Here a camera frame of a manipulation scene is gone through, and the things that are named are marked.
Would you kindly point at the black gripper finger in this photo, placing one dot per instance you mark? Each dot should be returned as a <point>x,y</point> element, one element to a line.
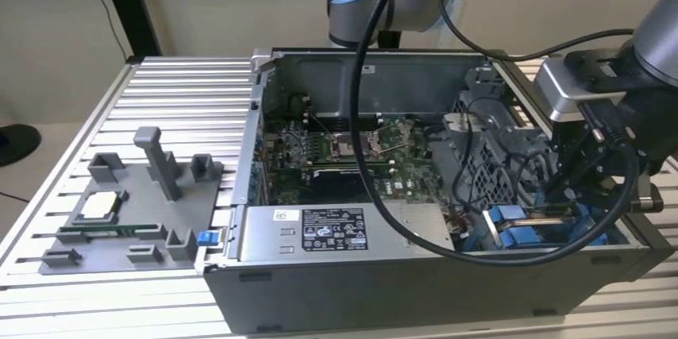
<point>604,196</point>
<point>572,156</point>

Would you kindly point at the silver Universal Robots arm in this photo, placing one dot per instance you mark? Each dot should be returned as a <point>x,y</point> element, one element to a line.
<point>350,17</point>

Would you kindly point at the grey metal disk bay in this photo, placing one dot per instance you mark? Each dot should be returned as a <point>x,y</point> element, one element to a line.
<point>488,172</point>

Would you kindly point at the green motherboard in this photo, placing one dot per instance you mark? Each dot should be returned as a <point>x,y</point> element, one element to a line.
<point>413,172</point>

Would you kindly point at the CPU socket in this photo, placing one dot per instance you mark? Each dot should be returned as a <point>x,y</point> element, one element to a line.
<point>342,146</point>

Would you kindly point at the black graphics card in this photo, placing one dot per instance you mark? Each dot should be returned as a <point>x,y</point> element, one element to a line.
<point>334,184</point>

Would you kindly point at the dark grey PC case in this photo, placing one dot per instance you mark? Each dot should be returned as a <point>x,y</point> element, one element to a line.
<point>397,295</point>

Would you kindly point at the locking lever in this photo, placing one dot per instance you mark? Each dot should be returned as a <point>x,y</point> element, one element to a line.
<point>321,124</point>

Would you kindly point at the silver power supply unit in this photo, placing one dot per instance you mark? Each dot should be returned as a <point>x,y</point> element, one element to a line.
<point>265,236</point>

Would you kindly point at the blue case latch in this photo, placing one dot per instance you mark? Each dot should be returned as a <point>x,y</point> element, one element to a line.
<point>208,237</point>

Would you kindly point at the grey parts rack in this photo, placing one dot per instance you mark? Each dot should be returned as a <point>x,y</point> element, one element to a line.
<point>138,196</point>

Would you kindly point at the green RAM stick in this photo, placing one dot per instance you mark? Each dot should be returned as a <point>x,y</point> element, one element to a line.
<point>122,229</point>

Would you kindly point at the silver CPU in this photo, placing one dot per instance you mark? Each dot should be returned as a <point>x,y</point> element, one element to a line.
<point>98,204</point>

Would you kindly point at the black round stand base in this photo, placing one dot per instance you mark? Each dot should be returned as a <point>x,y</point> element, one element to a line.
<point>17,144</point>

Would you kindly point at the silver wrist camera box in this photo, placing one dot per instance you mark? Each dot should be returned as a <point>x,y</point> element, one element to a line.
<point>561,89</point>

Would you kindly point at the black frame post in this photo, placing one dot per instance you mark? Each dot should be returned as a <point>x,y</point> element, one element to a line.
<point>133,9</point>

